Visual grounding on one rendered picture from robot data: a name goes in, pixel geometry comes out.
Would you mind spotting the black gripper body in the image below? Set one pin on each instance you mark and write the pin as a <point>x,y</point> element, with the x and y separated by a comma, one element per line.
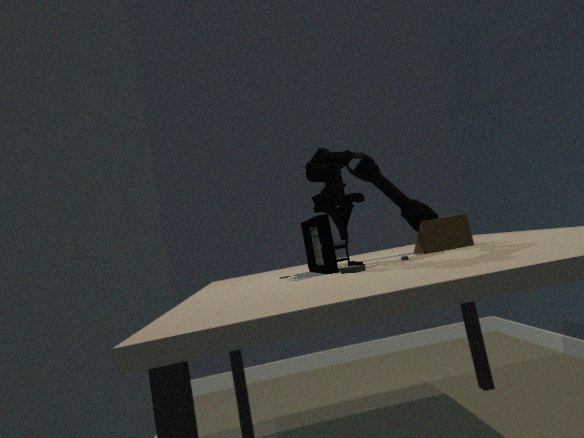
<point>342,199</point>

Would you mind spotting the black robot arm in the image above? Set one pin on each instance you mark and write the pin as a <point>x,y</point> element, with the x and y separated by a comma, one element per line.
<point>325,167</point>

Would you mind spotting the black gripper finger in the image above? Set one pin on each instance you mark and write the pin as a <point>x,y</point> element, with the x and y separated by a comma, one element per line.
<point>345,212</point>
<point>333,214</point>

